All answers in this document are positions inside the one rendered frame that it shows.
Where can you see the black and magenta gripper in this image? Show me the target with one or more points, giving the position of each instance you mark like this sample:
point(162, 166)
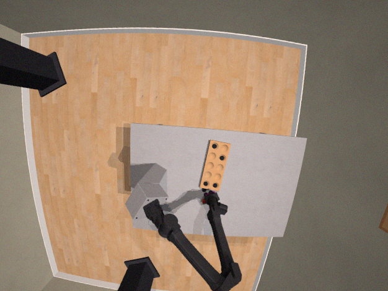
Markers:
point(210, 196)

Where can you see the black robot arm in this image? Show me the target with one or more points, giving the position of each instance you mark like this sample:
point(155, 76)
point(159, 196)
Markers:
point(169, 228)

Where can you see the orange wooden tray with round pockets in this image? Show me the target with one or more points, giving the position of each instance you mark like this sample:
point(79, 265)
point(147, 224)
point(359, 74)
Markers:
point(214, 167)

